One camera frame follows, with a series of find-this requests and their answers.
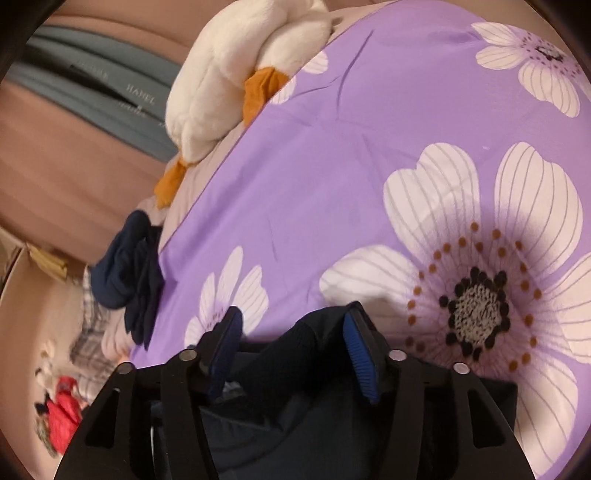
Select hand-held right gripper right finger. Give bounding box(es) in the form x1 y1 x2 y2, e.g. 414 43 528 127
344 301 541 480

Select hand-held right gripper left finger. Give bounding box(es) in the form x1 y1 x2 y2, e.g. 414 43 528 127
54 306 245 480

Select dark teal zip pullover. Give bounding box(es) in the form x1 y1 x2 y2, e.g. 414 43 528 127
148 309 519 480

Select folded navy clothes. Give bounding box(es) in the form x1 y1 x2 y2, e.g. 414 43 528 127
90 210 166 349

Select white floral cloth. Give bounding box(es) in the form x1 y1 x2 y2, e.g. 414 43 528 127
100 310 139 361

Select grey plaid cloth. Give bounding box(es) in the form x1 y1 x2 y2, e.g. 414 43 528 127
70 265 122 398

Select purple floral bed sheet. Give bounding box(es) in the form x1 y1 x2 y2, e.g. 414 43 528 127
129 0 591 480

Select red cloth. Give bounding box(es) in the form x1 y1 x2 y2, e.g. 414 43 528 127
46 376 84 455

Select tan tassel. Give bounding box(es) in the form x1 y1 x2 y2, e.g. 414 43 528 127
27 244 70 280

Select white goose plush toy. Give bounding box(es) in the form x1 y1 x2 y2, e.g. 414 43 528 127
154 0 333 209

